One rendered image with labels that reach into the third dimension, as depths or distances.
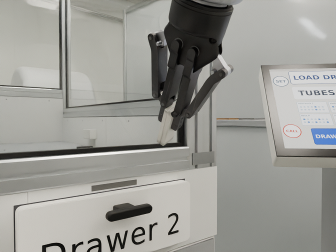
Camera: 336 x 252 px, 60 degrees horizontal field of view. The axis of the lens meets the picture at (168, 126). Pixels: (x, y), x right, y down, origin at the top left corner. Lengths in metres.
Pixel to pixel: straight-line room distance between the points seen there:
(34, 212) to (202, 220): 0.33
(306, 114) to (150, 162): 0.43
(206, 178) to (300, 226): 1.22
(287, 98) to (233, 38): 1.19
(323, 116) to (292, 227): 1.09
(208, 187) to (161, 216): 0.13
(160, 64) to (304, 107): 0.46
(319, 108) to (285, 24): 1.05
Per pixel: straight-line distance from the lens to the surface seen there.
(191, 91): 0.43
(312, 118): 0.78
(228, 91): 1.92
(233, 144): 1.89
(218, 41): 0.38
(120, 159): 0.48
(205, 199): 0.61
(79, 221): 0.46
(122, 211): 0.44
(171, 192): 0.53
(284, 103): 0.80
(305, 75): 0.88
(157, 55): 0.42
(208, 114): 0.60
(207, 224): 0.63
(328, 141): 0.75
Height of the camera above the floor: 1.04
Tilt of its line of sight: 1 degrees down
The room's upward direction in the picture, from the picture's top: straight up
